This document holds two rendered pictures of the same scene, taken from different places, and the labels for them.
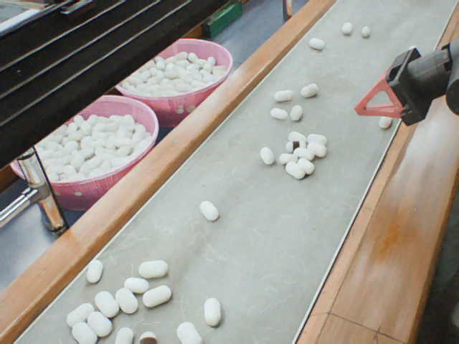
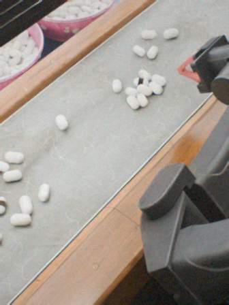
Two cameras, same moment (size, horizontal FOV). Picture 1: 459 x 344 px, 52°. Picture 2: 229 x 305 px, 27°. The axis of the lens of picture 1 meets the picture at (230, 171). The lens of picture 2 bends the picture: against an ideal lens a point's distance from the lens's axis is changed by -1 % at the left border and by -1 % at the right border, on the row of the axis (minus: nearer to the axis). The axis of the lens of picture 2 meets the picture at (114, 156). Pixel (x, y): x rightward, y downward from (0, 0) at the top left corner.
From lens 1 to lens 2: 33 cm
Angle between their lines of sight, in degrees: 15
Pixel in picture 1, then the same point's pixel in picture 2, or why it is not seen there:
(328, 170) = (158, 106)
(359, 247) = (151, 169)
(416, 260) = not seen: hidden behind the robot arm
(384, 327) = not seen: hidden behind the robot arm
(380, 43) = not seen: outside the picture
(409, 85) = (206, 66)
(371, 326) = (136, 220)
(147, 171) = (25, 84)
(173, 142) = (50, 62)
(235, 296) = (62, 185)
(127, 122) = (22, 36)
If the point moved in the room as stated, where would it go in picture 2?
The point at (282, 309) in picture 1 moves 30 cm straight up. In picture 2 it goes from (89, 199) to (78, 84)
